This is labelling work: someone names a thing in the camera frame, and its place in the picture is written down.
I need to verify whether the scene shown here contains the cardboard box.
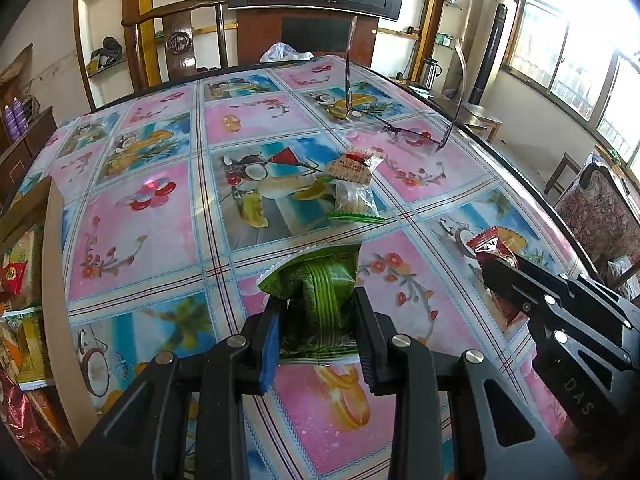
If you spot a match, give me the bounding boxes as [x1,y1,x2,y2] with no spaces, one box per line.
[0,175,101,461]

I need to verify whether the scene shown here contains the red packet gold label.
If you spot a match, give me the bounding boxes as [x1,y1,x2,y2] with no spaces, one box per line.
[0,370,61,466]

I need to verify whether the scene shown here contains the window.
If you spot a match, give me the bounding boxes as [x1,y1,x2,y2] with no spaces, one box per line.
[510,0,640,167]

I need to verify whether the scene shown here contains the wooden television wall panel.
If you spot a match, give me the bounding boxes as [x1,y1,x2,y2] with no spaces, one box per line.
[237,7,381,68]

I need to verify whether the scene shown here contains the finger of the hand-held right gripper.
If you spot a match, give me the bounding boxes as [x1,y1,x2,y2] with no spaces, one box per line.
[481,258,632,369]
[515,254,640,332]

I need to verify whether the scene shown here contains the wooden chair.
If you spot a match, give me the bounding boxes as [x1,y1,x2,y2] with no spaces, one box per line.
[121,0,233,92]

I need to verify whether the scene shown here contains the white plastic bag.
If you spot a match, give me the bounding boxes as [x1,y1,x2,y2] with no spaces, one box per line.
[260,42,314,64]

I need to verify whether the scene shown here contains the clear snack packet red label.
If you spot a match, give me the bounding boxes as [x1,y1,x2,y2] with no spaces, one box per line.
[327,147,386,224]

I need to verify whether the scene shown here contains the metal kettle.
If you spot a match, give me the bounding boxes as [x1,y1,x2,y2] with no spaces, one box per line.
[420,57,444,89]

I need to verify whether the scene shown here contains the wooden stool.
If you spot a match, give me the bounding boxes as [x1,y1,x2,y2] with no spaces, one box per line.
[544,152,584,197]
[440,100,504,144]

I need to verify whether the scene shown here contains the brown paper bag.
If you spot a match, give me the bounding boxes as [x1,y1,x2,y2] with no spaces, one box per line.
[0,42,35,91]

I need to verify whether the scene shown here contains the low wooden table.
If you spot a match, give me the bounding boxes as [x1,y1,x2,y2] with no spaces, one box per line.
[390,75,451,102]

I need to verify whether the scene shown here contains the dark brown red packet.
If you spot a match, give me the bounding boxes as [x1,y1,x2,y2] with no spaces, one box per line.
[465,226,528,332]

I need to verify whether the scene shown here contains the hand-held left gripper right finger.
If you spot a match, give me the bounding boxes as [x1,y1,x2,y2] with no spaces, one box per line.
[352,287,581,480]

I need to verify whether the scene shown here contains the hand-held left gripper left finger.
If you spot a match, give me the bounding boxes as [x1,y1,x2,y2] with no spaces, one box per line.
[60,296,288,480]

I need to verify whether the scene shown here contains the floral armchair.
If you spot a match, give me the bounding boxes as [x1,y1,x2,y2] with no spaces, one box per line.
[555,152,640,306]

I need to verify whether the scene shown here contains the dark grey bundle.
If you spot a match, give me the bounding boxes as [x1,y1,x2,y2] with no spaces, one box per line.
[87,35,124,72]

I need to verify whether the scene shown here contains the white floor air conditioner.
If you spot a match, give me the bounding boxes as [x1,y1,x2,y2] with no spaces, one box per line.
[472,0,522,107]

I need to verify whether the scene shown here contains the green snack packet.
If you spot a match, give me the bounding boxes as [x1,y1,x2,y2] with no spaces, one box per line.
[257,245,363,361]

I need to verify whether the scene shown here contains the eyeglasses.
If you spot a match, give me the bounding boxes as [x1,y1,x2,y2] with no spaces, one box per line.
[342,15,468,153]

